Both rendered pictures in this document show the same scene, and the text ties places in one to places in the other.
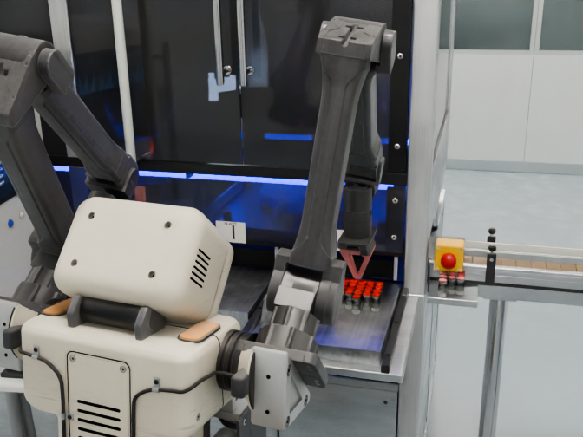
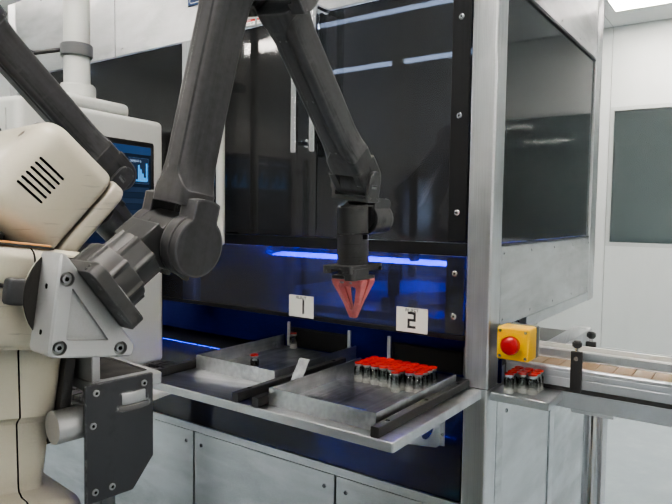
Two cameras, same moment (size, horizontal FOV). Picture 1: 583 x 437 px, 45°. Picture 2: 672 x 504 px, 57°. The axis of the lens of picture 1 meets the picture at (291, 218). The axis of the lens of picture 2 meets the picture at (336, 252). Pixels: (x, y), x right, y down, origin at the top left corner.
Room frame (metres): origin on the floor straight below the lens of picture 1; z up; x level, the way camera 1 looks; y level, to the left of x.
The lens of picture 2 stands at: (0.28, -0.49, 1.27)
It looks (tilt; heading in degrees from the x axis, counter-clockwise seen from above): 4 degrees down; 20
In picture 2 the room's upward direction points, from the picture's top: 1 degrees clockwise
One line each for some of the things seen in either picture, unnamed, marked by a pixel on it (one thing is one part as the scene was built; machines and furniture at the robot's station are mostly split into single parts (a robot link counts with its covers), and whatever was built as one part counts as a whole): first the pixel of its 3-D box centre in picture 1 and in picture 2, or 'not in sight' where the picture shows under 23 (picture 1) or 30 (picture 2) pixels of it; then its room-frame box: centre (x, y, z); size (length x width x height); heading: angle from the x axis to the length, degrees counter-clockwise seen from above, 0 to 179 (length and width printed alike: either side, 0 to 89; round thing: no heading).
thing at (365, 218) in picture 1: (357, 225); (352, 253); (1.34, -0.13, 1.20); 0.10 x 0.07 x 0.07; 164
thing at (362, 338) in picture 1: (337, 316); (366, 388); (1.53, -0.11, 0.90); 0.34 x 0.26 x 0.04; 164
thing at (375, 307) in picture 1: (344, 299); (387, 376); (1.62, -0.13, 0.90); 0.18 x 0.02 x 0.05; 74
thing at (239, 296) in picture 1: (221, 285); (279, 356); (1.73, 0.19, 0.90); 0.34 x 0.26 x 0.04; 165
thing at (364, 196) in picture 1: (357, 196); (354, 220); (1.35, -0.14, 1.26); 0.07 x 0.06 x 0.07; 164
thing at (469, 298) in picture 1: (453, 290); (528, 394); (1.72, -0.43, 0.87); 0.14 x 0.13 x 0.02; 165
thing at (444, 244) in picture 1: (449, 253); (517, 341); (1.69, -0.41, 1.00); 0.08 x 0.07 x 0.07; 165
